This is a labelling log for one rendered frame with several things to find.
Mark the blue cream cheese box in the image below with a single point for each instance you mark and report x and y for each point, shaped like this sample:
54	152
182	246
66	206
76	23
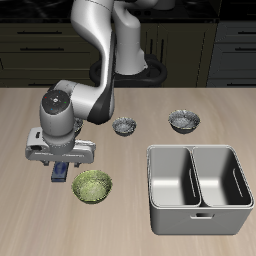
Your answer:
60	173

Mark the large grey fluted dish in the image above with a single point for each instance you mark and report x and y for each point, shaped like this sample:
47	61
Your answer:
184	121

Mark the dark grey kitchen cupboard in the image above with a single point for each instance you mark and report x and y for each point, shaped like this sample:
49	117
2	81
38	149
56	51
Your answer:
233	53

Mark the black kitchen countertop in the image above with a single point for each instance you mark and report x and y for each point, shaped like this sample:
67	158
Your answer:
33	10

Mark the dark brown kitchen cupboard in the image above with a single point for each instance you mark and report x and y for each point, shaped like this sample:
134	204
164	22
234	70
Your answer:
50	53

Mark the flat black base plate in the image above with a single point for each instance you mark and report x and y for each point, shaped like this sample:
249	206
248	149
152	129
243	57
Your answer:
156	71

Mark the small grey fluted dish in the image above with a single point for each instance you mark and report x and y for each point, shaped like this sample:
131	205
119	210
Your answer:
124	126
78	125

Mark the green bowl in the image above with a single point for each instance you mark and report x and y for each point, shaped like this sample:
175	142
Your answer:
92	187

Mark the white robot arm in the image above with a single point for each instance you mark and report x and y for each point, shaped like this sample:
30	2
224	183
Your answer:
90	36

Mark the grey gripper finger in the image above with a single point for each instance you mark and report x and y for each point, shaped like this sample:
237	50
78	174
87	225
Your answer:
46	162
77	164

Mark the white basket with two bins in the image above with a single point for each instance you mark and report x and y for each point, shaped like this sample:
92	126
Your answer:
200	200

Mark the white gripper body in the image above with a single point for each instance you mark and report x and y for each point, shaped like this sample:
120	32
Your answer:
83	154

